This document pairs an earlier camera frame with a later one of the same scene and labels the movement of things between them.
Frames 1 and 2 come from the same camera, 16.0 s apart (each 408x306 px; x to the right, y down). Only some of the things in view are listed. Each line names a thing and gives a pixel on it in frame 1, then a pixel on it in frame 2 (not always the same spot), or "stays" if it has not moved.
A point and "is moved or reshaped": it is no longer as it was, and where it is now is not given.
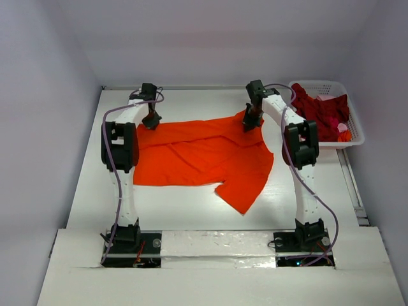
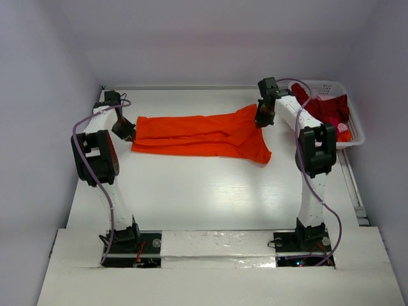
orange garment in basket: (345, 136) stays
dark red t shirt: (328, 113) stays
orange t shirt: (207, 152) is moved or reshaped
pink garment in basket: (342, 127) stays
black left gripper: (153, 123) -> (129, 134)
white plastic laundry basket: (335, 88) stays
